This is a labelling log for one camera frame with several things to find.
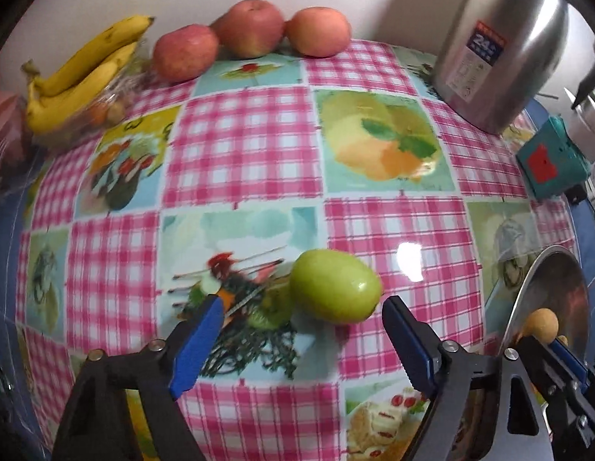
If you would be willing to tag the pink wrapped flower bouquet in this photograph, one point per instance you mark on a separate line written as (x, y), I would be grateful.
(7, 120)

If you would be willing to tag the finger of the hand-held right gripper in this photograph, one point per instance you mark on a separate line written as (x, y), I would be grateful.
(556, 379)
(573, 355)

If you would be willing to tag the clear plastic fruit container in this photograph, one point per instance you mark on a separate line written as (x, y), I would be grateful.
(120, 101)

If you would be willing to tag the small black box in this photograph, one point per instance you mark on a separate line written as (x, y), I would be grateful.
(576, 195)

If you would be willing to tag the stainless steel thermos jug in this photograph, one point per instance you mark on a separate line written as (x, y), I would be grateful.
(508, 48)

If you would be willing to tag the round tan fruit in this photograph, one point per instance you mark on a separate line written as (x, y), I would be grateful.
(542, 324)

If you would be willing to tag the small orange fruit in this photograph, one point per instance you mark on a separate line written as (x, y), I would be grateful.
(97, 113)

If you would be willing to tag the yellow banana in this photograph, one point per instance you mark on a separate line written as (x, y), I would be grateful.
(91, 55)
(72, 101)

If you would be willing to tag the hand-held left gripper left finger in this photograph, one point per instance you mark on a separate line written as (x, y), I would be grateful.
(196, 345)

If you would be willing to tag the round green jujube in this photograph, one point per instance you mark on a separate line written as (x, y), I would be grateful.
(336, 285)

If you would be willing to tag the red apple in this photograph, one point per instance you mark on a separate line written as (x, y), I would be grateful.
(318, 31)
(249, 26)
(184, 53)

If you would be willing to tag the white power adapter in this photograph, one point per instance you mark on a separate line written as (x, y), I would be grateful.
(585, 115)

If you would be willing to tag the teal box with red label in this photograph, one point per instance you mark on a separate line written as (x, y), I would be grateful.
(549, 161)

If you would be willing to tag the round metal plate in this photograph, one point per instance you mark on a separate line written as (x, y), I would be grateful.
(561, 288)

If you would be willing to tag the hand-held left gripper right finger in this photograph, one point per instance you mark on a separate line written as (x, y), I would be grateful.
(408, 345)

